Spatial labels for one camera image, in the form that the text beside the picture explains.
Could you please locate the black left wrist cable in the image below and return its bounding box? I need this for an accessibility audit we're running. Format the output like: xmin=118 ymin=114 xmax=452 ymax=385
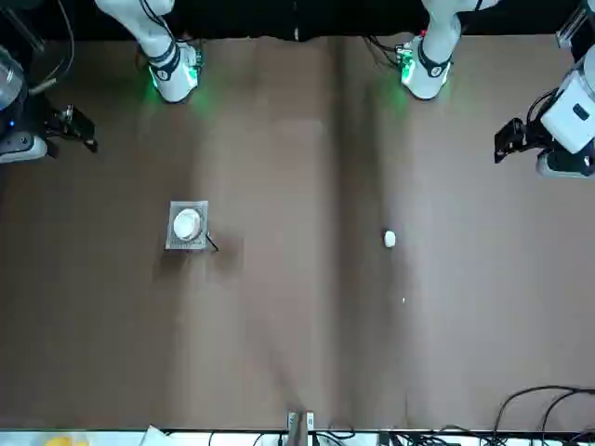
xmin=526 ymin=89 xmax=560 ymax=123

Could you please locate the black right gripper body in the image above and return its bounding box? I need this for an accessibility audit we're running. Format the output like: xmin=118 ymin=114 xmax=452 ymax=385
xmin=31 ymin=104 xmax=78 ymax=158

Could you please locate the white paper sheet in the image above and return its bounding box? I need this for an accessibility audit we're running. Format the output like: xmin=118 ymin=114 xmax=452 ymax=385
xmin=138 ymin=424 xmax=169 ymax=446

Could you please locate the silver aluminium profile bar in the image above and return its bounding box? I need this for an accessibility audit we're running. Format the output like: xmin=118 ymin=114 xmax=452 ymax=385
xmin=554 ymin=0 xmax=590 ymax=48

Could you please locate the black cable with metal plug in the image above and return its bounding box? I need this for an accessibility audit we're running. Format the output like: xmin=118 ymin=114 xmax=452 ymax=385
xmin=28 ymin=0 xmax=76 ymax=95

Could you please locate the black looped cable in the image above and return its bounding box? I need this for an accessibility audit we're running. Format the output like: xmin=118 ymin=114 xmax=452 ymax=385
xmin=491 ymin=384 xmax=595 ymax=437
xmin=540 ymin=388 xmax=595 ymax=439

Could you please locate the white ceramic crucible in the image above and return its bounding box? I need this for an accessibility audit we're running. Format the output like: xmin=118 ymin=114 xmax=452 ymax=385
xmin=172 ymin=209 xmax=203 ymax=241

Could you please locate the black left base cable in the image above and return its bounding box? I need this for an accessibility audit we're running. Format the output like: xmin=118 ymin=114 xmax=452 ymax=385
xmin=365 ymin=33 xmax=402 ymax=67

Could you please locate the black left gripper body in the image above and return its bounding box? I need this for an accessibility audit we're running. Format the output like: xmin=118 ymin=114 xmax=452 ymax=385
xmin=521 ymin=118 xmax=555 ymax=152

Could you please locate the silver camera mount bracket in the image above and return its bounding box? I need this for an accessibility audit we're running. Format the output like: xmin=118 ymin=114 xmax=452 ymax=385
xmin=286 ymin=409 xmax=318 ymax=446

